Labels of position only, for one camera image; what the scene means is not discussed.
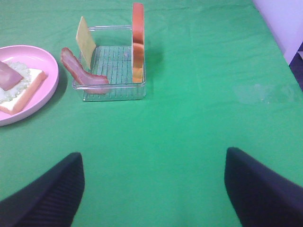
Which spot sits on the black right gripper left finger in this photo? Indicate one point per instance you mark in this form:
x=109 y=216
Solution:
x=51 y=200

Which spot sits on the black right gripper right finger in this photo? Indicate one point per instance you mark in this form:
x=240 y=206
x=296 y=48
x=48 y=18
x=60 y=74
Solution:
x=260 y=196

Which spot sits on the bread slice orange crust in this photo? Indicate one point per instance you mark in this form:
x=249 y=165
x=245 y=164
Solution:
x=17 y=104

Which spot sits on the green lettuce leaf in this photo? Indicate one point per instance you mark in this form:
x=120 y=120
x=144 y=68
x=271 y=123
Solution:
x=24 y=71

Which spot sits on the pink bacon strip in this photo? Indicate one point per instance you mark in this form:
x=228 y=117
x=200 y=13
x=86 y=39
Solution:
x=84 y=78

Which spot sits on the red ham slice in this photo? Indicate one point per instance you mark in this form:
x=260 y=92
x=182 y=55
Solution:
x=8 y=77

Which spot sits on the yellow cheese slice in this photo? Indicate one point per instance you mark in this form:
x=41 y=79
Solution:
x=85 y=41

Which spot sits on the green tablecloth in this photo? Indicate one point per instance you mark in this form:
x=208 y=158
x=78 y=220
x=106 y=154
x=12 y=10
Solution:
x=215 y=79

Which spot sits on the pink plate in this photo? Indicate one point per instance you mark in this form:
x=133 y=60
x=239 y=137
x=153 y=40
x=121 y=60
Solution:
x=37 y=58

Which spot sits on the clear right plastic container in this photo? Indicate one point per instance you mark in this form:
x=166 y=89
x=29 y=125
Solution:
x=112 y=57

